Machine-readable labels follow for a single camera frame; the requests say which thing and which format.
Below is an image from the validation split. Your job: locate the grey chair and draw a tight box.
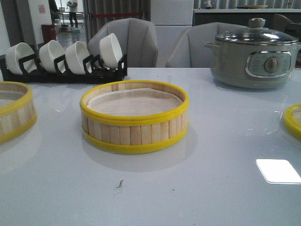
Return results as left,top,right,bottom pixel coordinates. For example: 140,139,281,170
87,18,158,68
166,22,244,68

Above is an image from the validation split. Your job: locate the glass pot lid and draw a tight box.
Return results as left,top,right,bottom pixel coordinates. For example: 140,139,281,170
215,18,299,45

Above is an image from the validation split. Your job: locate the red bin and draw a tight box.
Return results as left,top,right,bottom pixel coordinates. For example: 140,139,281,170
41,24,56,44

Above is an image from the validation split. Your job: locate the white bowl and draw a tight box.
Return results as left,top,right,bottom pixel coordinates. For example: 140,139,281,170
39,40,65,73
5,42,34,75
65,41,90,75
99,33,123,68

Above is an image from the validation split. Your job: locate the black bowl rack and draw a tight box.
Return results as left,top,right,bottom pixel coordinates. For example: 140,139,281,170
0,54,127,84

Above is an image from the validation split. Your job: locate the grey electric cooking pot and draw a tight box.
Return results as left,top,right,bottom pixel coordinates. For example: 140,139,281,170
205,41,301,89

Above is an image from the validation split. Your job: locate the person in background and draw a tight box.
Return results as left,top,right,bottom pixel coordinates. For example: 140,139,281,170
67,0,78,28

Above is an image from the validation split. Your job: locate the left grey chair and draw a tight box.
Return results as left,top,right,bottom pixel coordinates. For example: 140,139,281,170
87,18,158,68

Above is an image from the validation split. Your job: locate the right grey chair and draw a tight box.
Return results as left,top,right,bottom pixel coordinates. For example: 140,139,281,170
166,22,244,68

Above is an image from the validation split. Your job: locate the white steamer liner cloth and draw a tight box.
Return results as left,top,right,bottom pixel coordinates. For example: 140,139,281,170
87,88,182,117

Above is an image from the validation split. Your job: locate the white cabinet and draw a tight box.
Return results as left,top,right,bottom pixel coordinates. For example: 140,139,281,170
150,0,194,67

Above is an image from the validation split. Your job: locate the bamboo steamer drawer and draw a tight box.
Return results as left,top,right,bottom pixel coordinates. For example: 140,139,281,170
0,81,37,144
80,80,189,154

